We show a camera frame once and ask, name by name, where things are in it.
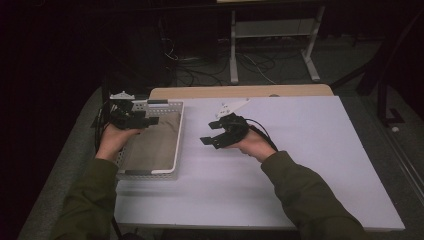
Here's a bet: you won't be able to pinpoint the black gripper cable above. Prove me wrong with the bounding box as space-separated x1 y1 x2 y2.
94 103 114 153
244 118 279 153

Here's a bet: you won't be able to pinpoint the beige pants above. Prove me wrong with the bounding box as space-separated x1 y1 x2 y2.
124 112 182 173

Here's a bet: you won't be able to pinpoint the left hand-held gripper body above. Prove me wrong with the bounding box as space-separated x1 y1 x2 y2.
108 90 148 130

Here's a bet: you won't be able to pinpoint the white perforated plastic basket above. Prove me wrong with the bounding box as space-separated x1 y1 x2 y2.
113 99 185 182

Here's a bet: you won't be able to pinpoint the light wooden table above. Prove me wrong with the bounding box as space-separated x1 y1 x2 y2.
148 83 334 100

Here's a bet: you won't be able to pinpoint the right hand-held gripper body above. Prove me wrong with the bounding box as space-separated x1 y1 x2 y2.
214 98 251 150

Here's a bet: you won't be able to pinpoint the grey metal desk frame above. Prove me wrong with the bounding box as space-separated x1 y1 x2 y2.
229 4 326 84

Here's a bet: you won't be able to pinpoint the person's right hand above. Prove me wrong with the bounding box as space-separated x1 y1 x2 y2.
229 128 278 164

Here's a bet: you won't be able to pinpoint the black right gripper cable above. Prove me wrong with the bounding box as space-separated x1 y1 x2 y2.
244 118 279 153

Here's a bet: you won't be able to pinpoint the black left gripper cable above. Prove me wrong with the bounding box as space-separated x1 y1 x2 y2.
94 103 114 153

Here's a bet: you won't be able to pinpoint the tangle of floor cables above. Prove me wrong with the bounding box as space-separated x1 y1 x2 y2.
161 36 278 86

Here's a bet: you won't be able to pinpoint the person's left hand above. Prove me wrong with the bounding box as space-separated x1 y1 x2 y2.
94 123 144 163

